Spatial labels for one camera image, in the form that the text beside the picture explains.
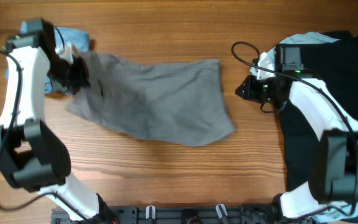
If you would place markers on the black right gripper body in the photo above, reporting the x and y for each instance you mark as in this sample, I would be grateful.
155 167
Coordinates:
261 89

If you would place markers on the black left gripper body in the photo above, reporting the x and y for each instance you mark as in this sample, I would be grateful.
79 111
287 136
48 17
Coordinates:
71 76

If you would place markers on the grey shorts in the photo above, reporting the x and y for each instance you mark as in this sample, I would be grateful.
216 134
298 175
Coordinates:
181 103

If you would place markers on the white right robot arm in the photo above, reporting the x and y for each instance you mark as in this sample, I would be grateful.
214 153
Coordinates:
332 186

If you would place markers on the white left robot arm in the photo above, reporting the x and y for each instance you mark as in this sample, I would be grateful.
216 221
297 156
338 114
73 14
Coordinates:
31 156

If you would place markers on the folded blue denim garment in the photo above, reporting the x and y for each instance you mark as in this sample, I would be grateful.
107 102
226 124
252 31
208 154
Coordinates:
68 43

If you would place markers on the black garment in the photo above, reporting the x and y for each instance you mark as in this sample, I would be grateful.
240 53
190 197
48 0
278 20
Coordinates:
337 64

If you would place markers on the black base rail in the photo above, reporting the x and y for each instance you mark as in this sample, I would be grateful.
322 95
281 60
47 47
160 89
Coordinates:
245 214

